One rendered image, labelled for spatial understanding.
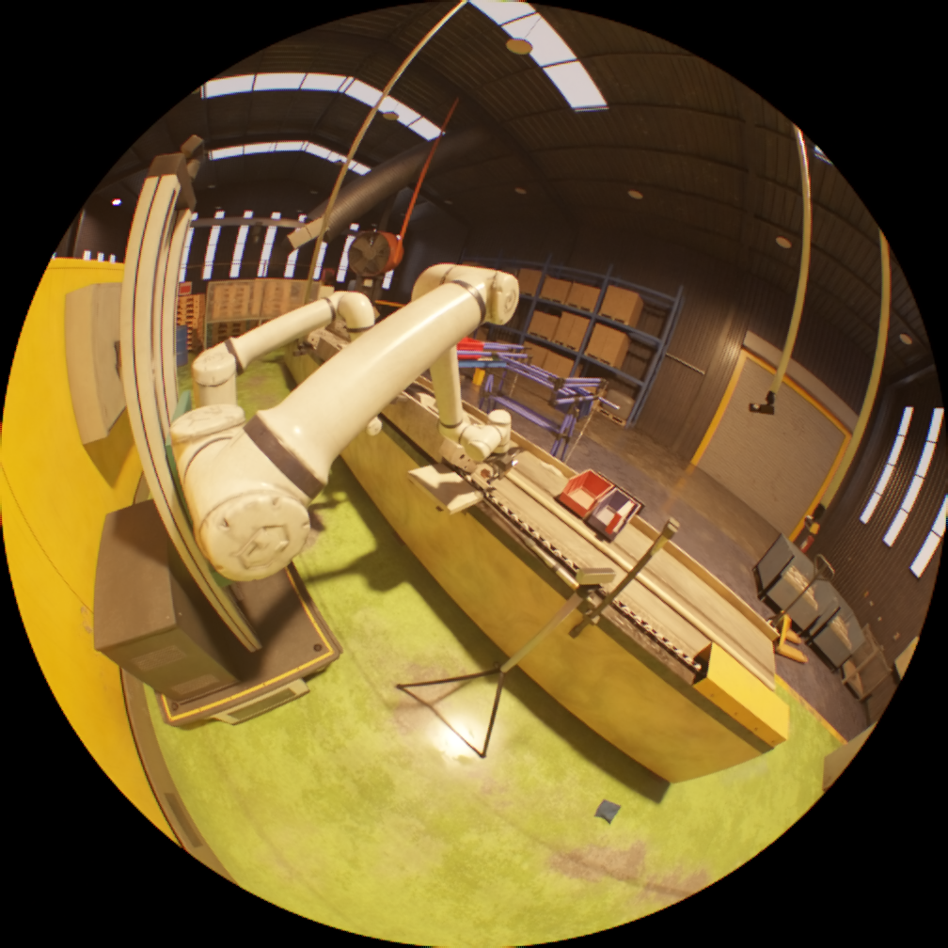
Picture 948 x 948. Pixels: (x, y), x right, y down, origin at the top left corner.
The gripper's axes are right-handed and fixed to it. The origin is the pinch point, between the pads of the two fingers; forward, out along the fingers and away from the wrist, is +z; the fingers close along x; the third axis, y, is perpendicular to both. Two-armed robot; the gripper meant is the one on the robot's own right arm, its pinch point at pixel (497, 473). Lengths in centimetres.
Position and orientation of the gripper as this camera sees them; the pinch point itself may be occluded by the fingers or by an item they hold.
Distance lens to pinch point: 130.1
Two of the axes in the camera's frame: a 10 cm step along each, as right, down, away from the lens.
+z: 0.5, 6.6, 7.5
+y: 7.5, -5.2, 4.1
